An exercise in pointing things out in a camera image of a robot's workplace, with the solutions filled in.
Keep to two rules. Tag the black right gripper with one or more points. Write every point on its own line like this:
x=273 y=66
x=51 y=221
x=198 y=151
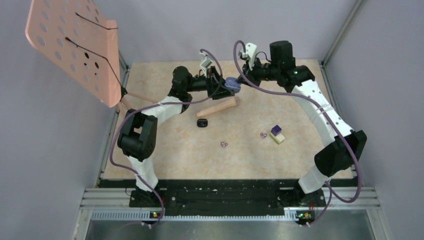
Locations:
x=249 y=74

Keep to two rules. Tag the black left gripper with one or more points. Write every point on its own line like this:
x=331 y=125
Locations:
x=216 y=88

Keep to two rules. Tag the grey-blue oval case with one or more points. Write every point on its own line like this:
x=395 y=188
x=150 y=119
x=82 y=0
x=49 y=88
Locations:
x=232 y=84

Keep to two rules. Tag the black earbud charging case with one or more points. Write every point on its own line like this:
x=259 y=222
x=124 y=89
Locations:
x=202 y=122

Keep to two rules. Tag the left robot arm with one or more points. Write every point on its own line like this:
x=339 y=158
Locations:
x=138 y=132

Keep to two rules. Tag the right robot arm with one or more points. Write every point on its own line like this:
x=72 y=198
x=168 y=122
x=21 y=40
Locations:
x=343 y=145

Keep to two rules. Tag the purple and green toy blocks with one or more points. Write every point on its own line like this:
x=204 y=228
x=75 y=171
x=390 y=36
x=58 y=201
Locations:
x=276 y=134

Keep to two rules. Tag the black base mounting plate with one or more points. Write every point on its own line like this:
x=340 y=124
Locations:
x=220 y=197

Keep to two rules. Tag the pink perforated board stand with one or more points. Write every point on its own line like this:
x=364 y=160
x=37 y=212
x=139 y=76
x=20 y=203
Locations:
x=80 y=40

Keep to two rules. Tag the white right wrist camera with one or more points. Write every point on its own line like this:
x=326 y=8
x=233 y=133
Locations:
x=250 y=53

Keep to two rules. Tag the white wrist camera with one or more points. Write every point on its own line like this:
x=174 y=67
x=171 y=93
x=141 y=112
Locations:
x=205 y=62
x=250 y=53

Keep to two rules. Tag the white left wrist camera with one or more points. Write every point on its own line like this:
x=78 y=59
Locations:
x=205 y=62

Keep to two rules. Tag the aluminium frame rail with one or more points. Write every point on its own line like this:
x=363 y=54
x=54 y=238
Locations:
x=113 y=204

